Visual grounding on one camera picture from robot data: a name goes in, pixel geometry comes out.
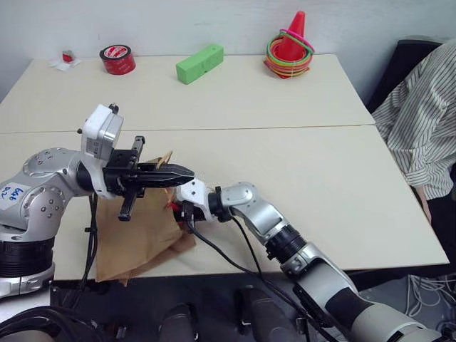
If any black cable bundle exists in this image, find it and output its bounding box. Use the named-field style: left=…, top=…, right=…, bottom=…
left=0, top=306, right=108, bottom=342

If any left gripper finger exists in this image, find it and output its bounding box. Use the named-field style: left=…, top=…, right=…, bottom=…
left=137, top=162, right=195, bottom=178
left=137, top=174, right=195, bottom=189

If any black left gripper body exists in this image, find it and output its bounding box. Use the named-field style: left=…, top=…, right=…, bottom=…
left=102, top=135, right=147, bottom=222

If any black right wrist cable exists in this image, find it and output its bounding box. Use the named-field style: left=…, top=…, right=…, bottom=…
left=227, top=213, right=266, bottom=282

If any person in striped shirt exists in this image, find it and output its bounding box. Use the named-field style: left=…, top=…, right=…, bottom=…
left=371, top=41, right=456, bottom=279

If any small red white packet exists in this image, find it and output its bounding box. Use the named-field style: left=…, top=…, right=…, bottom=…
left=48, top=48, right=82, bottom=72

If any dark rounded robot leg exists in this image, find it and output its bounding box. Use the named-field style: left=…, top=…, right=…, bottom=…
left=158, top=302, right=200, bottom=342
left=237, top=284, right=304, bottom=342

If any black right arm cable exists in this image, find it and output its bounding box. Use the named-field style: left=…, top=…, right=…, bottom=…
left=184, top=212, right=339, bottom=342

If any green toss ring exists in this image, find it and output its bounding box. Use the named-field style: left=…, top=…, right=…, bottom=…
left=266, top=32, right=316, bottom=64

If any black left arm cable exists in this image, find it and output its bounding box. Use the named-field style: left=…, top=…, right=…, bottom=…
left=73, top=192, right=100, bottom=307

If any black chair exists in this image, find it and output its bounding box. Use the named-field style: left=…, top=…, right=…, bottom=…
left=366, top=38, right=445, bottom=114

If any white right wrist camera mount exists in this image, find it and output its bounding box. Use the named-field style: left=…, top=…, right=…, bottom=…
left=177, top=180, right=214, bottom=222

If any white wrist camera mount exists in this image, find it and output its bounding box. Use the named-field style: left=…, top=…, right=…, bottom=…
left=77, top=103, right=125, bottom=163
left=177, top=180, right=214, bottom=222

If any white handwritten label sticker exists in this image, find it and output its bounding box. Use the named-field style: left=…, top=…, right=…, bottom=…
left=0, top=181, right=26, bottom=211

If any green rectangular box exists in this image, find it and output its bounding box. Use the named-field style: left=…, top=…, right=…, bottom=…
left=175, top=43, right=224, bottom=86

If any red tape roll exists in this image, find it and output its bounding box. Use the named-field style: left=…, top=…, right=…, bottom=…
left=99, top=44, right=137, bottom=76

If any yellow toss ring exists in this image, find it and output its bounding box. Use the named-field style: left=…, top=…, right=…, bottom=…
left=266, top=45, right=311, bottom=76

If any brown paper bag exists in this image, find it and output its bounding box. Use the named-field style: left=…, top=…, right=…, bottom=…
left=95, top=150, right=197, bottom=286

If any pink toss ring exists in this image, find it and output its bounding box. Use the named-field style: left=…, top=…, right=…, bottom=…
left=279, top=29, right=316, bottom=51

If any white cable bundle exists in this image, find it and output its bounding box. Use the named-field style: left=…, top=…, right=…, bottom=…
left=404, top=273, right=456, bottom=336

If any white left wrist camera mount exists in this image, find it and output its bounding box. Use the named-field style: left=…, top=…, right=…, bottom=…
left=77, top=103, right=125, bottom=163

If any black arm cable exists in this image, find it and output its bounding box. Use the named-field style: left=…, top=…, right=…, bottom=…
left=184, top=212, right=339, bottom=342
left=73, top=192, right=100, bottom=307

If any red traffic cone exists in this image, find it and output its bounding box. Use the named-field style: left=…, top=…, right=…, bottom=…
left=264, top=11, right=313, bottom=78

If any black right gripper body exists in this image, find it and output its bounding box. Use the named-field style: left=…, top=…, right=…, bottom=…
left=175, top=200, right=207, bottom=232

